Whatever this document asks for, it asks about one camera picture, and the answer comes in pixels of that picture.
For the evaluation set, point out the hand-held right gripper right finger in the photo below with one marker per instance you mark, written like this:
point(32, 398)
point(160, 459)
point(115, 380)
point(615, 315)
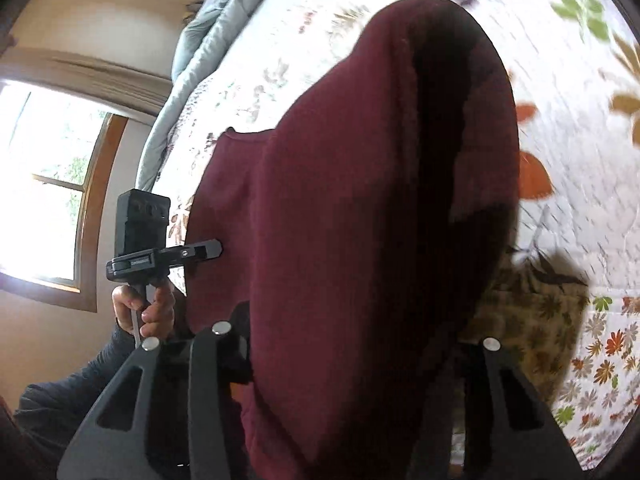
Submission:
point(492, 375)

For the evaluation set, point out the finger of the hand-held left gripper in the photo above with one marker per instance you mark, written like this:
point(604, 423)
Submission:
point(195, 251)

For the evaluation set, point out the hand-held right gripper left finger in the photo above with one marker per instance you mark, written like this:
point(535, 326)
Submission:
point(215, 355)

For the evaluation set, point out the grey-blue duvet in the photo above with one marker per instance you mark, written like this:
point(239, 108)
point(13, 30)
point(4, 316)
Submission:
point(210, 25)

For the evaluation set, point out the person's left hand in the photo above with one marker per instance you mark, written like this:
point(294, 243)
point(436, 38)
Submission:
point(160, 315)

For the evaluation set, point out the wooden framed window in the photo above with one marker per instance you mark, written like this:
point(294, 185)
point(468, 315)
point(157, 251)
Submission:
point(45, 185)

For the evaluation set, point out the floral quilted bedspread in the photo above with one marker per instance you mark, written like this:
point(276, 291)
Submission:
point(575, 135)

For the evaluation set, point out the person's left forearm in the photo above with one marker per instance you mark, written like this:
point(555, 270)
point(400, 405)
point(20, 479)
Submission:
point(60, 400)

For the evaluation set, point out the maroon pants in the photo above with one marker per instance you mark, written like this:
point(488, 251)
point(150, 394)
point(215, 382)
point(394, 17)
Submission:
point(350, 210)

